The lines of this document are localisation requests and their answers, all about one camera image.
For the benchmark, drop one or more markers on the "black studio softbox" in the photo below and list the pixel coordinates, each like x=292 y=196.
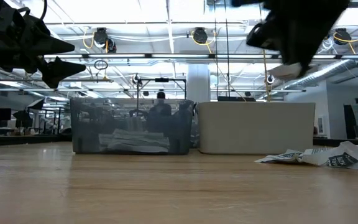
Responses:
x=37 y=104

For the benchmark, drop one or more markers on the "small black ceiling reel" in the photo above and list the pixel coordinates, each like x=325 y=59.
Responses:
x=135 y=78
x=269 y=79

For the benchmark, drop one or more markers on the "grey ceiling pipe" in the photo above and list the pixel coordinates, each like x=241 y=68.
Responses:
x=82 y=80

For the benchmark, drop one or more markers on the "black flat distant monitor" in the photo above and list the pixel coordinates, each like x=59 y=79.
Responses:
x=236 y=99

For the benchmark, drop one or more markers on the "long linear ceiling light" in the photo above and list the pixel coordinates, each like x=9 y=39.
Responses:
x=120 y=56

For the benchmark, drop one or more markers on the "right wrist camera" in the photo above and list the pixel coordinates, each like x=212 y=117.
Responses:
x=259 y=35

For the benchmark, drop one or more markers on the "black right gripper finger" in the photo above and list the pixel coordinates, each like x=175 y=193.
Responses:
x=301 y=62

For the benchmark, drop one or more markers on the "black frame workstation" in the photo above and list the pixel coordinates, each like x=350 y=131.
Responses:
x=58 y=123

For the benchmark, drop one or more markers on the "person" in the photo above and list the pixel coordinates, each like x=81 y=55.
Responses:
x=161 y=95

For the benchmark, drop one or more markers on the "black upright panel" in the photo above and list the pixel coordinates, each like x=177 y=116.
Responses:
x=350 y=123

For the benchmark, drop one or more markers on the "black overhead camera gantry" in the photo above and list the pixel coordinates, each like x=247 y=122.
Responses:
x=162 y=80

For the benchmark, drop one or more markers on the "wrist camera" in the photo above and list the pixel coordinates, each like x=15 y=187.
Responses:
x=259 y=35
x=31 y=28

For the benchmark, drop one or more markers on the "dark translucent plastic bin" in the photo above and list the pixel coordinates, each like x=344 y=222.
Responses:
x=195 y=137
x=85 y=130

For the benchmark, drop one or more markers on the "grey plastic bin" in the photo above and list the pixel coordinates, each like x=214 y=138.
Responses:
x=253 y=130

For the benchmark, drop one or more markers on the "white pillar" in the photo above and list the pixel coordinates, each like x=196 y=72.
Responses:
x=197 y=84

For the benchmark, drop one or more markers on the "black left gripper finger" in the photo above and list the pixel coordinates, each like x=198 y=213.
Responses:
x=61 y=68
x=54 y=46

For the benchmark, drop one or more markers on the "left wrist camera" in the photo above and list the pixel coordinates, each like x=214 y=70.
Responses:
x=31 y=28

